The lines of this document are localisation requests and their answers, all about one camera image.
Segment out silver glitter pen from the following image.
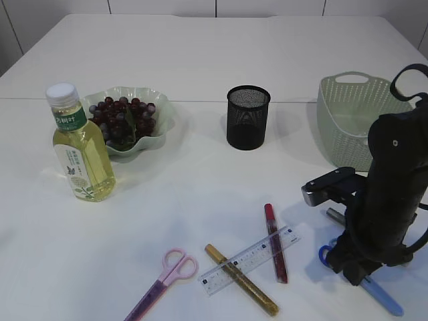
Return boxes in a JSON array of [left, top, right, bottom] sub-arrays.
[[326, 208, 346, 226]]

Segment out green translucent wavy plate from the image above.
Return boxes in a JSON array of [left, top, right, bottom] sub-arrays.
[[82, 86, 173, 157]]

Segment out blue scissors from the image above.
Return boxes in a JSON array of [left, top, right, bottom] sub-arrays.
[[318, 238, 404, 317]]

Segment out purple artificial grape bunch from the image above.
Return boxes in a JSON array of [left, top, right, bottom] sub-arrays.
[[89, 96, 156, 151]]

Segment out pink purple scissors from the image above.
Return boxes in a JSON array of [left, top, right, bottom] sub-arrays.
[[124, 247, 199, 321]]

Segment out gold glitter pen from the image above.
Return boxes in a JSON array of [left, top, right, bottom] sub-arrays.
[[205, 243, 280, 316]]

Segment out black mesh pen holder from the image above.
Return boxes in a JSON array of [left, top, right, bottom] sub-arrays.
[[226, 85, 271, 150]]

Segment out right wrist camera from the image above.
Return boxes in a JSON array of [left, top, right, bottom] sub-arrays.
[[301, 167, 366, 207]]

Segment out red glitter pen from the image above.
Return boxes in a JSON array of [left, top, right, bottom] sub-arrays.
[[264, 203, 288, 284]]

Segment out yellow tea bottle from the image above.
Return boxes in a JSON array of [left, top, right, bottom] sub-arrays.
[[45, 82, 116, 202]]

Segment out green plastic basket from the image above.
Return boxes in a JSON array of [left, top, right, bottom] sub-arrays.
[[317, 72, 413, 172]]

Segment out clear plastic ruler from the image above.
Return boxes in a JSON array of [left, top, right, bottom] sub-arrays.
[[198, 225, 300, 296]]

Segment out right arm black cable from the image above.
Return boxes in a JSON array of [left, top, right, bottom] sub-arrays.
[[389, 63, 428, 104]]

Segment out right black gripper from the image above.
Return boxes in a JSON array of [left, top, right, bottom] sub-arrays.
[[326, 112, 427, 286]]

